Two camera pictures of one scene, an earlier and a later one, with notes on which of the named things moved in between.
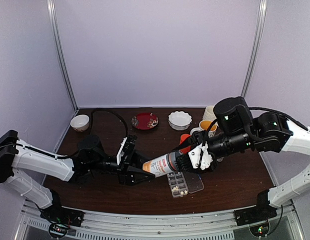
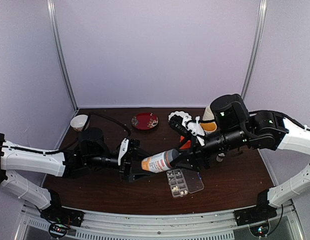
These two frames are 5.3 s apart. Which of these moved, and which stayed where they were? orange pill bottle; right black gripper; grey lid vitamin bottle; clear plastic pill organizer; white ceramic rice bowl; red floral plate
Moved: grey lid vitamin bottle; right black gripper
Stayed: white ceramic rice bowl; red floral plate; orange pill bottle; clear plastic pill organizer
